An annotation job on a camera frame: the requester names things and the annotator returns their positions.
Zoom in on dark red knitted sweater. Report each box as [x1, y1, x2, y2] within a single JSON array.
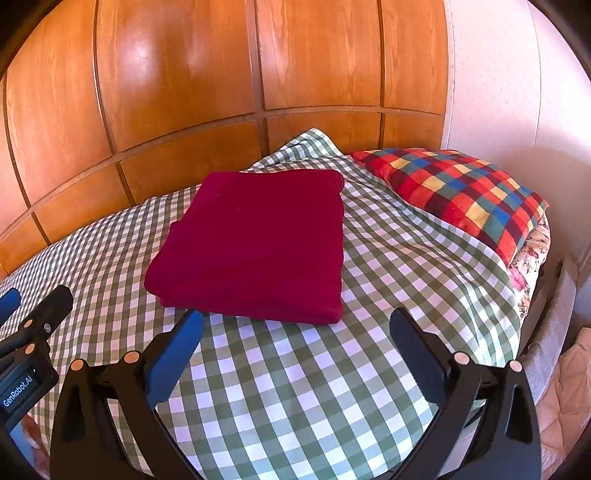
[[144, 169, 345, 325]]

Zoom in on floral bed sheet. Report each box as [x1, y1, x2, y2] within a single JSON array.
[[508, 215, 551, 323]]

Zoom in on multicolour checkered pillow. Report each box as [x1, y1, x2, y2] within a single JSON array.
[[351, 148, 549, 264]]

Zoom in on grey bed frame edge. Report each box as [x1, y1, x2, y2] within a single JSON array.
[[518, 257, 578, 405]]

